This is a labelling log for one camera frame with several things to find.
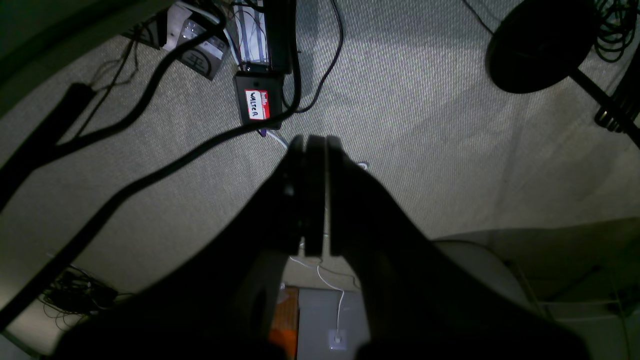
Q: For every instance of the grey power adapter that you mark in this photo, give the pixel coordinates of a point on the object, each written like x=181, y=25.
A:
x=184, y=23

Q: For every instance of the black box with name label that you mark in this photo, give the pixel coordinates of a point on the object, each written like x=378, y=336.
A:
x=259, y=95

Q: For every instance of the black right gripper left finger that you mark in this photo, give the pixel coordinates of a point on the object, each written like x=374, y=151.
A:
x=219, y=305

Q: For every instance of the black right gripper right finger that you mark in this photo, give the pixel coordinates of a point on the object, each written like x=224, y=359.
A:
x=419, y=304

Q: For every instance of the black round stand base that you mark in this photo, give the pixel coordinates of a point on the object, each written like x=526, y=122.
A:
x=539, y=43

